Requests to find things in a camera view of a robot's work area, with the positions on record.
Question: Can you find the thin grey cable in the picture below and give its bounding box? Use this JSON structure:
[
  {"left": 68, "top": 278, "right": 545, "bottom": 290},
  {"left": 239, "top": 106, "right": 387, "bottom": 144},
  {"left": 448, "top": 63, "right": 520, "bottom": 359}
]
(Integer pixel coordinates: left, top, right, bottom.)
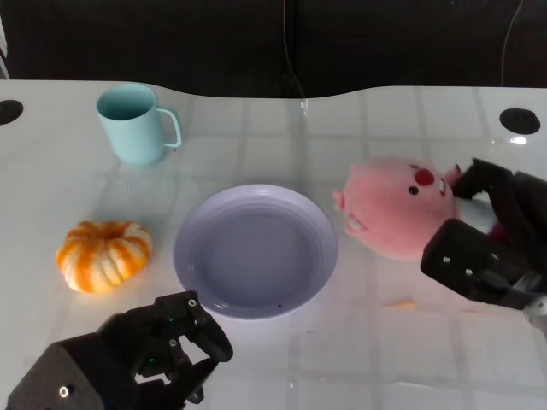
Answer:
[{"left": 500, "top": 0, "right": 526, "bottom": 89}]

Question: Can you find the orange white striped pumpkin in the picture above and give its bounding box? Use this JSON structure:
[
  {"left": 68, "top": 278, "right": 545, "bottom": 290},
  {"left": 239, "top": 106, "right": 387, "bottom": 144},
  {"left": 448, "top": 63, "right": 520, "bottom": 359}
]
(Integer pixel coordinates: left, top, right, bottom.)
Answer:
[{"left": 55, "top": 220, "right": 153, "bottom": 294}]

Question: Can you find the thin dark cable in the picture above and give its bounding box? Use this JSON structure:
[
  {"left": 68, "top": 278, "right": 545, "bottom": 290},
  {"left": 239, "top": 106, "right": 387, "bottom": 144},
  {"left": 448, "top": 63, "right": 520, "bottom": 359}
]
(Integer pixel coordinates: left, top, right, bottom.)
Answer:
[{"left": 281, "top": 0, "right": 307, "bottom": 100}]

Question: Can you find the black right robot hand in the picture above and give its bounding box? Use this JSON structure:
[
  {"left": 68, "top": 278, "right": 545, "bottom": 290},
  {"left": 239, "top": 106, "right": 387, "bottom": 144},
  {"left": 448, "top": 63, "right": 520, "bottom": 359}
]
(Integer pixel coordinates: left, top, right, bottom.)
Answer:
[{"left": 421, "top": 157, "right": 547, "bottom": 311}]

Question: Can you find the lavender plate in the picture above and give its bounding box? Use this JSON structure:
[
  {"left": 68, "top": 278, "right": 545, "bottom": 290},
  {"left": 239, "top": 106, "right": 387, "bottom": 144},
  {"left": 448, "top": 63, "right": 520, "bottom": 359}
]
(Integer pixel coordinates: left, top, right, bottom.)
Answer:
[{"left": 173, "top": 183, "right": 338, "bottom": 320}]

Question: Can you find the pink plush doll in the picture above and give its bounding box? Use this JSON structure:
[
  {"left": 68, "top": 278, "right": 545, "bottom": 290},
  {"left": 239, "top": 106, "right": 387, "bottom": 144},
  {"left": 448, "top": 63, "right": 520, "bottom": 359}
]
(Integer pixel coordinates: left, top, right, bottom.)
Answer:
[{"left": 332, "top": 157, "right": 509, "bottom": 262}]

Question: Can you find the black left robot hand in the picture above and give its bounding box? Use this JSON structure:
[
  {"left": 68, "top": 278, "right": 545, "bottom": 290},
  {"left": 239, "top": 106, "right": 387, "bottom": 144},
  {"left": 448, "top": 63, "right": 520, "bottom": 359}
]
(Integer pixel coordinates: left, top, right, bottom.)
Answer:
[{"left": 96, "top": 290, "right": 234, "bottom": 410}]

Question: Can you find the black sofa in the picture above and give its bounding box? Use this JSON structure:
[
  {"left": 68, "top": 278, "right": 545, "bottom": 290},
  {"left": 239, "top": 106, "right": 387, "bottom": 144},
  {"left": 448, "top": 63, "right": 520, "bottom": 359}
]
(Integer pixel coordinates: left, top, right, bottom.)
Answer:
[{"left": 0, "top": 0, "right": 547, "bottom": 100}]

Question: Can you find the black table grommet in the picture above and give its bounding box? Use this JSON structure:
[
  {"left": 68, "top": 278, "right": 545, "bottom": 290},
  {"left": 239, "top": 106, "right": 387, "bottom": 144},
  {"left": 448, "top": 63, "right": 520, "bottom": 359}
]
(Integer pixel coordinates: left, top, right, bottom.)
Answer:
[
  {"left": 0, "top": 100, "right": 24, "bottom": 126},
  {"left": 498, "top": 108, "right": 540, "bottom": 135}
]

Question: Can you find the light blue mug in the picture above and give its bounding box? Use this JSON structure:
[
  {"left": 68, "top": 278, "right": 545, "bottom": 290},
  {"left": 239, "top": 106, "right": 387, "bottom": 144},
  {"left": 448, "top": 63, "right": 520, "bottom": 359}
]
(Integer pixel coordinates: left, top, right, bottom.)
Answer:
[{"left": 96, "top": 83, "right": 182, "bottom": 167}]

